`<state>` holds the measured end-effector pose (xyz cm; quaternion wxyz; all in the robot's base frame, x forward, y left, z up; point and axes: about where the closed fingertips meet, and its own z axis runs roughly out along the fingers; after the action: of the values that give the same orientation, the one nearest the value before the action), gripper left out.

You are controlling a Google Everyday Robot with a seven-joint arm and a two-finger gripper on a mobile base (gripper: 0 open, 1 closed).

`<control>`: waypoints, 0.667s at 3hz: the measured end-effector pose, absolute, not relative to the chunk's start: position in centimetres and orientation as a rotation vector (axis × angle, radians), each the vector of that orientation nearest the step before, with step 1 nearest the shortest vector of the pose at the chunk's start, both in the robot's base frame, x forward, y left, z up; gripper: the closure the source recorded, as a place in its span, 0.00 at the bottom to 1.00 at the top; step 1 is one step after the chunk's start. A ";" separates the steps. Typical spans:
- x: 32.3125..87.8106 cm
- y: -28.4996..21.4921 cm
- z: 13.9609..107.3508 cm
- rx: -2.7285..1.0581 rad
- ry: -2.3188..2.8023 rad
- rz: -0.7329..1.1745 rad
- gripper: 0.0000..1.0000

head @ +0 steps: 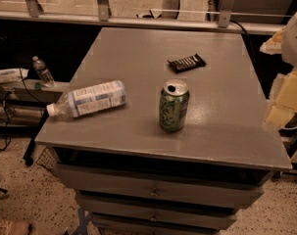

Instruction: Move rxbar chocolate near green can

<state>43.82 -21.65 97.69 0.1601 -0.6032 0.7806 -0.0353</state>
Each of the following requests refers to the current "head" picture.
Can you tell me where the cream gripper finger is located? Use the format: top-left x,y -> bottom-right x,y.
260,27 -> 284,55
266,70 -> 297,128

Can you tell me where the black rxbar chocolate bar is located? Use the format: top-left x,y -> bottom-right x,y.
168,54 -> 206,73

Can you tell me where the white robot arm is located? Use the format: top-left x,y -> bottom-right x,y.
260,12 -> 297,128

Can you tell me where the green soda can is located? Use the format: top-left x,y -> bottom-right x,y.
159,79 -> 189,132

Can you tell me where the grey drawer cabinet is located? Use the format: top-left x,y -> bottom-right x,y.
37,27 -> 291,235

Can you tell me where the lying plastic water bottle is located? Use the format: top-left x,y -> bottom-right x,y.
46,80 -> 126,118

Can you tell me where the small upright water bottle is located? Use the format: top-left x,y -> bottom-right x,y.
32,56 -> 55,87

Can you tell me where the low grey side shelf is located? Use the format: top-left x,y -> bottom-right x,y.
0,79 -> 70,126

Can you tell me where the white wipes packet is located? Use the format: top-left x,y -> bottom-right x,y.
0,68 -> 28,84

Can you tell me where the metal window rail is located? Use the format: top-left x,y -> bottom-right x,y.
0,0 -> 282,35

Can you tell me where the black cable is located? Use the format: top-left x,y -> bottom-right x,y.
0,68 -> 46,153

